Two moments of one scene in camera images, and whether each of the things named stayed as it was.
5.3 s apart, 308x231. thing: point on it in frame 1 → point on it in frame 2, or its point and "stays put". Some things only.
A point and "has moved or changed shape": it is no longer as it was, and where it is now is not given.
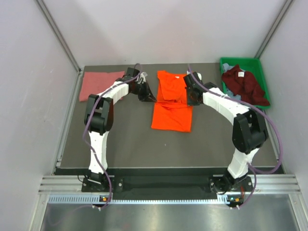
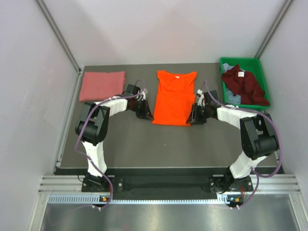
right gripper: [190, 102] → [194, 118]
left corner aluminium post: [58, 32] stays put
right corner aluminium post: [286, 5] stays put
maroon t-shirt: [244, 83] stays put
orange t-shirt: [171, 111] has moved or changed shape
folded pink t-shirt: [93, 82] stays put
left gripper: [147, 95] → [146, 113]
